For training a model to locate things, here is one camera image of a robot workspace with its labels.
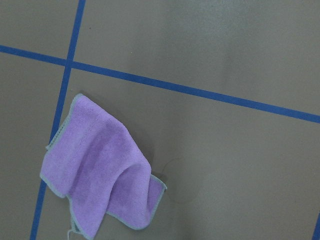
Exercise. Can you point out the purple microfiber cloth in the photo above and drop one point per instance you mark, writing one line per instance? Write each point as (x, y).
(93, 161)

